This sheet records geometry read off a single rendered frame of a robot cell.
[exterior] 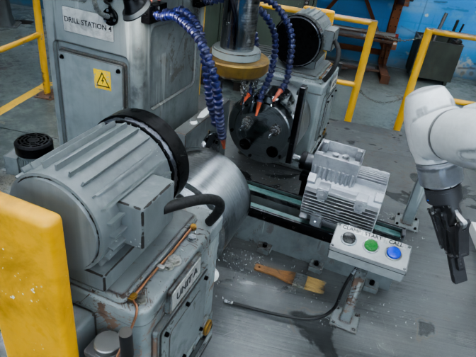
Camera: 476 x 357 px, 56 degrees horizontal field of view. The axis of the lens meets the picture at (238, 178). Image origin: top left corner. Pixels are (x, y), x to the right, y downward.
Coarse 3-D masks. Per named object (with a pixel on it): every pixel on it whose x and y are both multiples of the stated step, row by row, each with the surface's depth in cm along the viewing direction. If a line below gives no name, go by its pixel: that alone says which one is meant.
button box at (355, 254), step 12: (336, 228) 103; (348, 228) 103; (336, 240) 101; (360, 240) 101; (384, 240) 100; (336, 252) 101; (348, 252) 99; (360, 252) 99; (372, 252) 98; (384, 252) 99; (408, 252) 98; (360, 264) 100; (372, 264) 98; (384, 264) 97; (396, 264) 97; (396, 276) 98
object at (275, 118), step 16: (272, 80) 157; (256, 96) 145; (272, 96) 143; (288, 96) 148; (240, 112) 150; (272, 112) 145; (288, 112) 143; (304, 112) 152; (240, 128) 144; (256, 128) 150; (272, 128) 145; (288, 128) 146; (304, 128) 153; (240, 144) 155; (256, 144) 153; (272, 144) 151; (256, 160) 156; (272, 160) 154
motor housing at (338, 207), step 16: (368, 176) 118; (384, 176) 118; (304, 192) 121; (336, 192) 117; (352, 192) 117; (368, 192) 116; (384, 192) 116; (304, 208) 123; (320, 208) 120; (336, 208) 118; (352, 208) 117; (368, 208) 115; (336, 224) 121; (368, 224) 117
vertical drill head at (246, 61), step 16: (224, 0) 110; (240, 0) 107; (256, 0) 108; (224, 16) 111; (240, 16) 109; (256, 16) 111; (224, 32) 113; (240, 32) 111; (224, 48) 114; (240, 48) 113; (256, 48) 118; (224, 64) 111; (240, 64) 112; (256, 64) 114; (224, 80) 127; (240, 80) 114; (256, 80) 123
